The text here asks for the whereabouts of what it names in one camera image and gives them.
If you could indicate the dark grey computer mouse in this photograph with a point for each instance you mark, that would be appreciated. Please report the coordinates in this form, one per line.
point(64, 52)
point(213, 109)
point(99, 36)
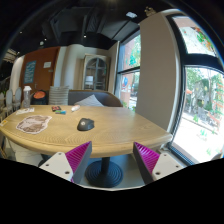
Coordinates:
point(85, 124)

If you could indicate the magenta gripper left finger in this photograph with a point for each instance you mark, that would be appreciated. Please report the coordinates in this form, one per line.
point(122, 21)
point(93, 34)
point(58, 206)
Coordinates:
point(70, 165)

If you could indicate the round wooden table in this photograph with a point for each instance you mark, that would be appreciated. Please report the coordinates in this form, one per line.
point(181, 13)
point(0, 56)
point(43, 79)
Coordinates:
point(115, 130)

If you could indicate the small teal object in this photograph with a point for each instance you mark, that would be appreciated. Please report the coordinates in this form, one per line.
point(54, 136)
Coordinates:
point(60, 112)

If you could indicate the white printed card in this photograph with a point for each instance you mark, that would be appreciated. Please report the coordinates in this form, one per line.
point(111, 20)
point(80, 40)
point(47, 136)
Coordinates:
point(24, 111)

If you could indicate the white chair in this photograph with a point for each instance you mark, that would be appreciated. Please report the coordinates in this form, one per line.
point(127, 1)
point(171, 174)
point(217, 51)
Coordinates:
point(13, 100)

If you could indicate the arched glass cabinet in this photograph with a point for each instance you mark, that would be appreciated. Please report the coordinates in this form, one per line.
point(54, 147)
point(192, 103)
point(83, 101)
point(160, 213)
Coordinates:
point(95, 72)

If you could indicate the clear water bottle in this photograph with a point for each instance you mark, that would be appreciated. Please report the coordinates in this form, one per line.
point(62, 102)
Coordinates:
point(26, 94)

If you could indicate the light grey pillow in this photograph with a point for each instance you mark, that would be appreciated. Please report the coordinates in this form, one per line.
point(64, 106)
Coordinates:
point(90, 101)

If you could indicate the striped cushion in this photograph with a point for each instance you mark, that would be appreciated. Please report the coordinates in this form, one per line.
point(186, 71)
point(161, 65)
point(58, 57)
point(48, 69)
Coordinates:
point(58, 95)

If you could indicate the grey sofa bench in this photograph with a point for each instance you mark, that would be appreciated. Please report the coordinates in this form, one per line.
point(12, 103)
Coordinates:
point(106, 98)

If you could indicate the blue wall poster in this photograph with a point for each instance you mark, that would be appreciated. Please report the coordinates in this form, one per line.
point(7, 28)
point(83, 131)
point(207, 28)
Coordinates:
point(29, 72)

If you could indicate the small red black object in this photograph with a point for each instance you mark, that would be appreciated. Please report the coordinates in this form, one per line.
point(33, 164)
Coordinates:
point(55, 108)

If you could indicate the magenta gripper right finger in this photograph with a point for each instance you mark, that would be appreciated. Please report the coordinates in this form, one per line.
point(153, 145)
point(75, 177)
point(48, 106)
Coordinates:
point(152, 165)

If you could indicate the black orange bag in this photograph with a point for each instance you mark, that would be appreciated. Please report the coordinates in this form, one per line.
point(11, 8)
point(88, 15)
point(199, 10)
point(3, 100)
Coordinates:
point(39, 98)

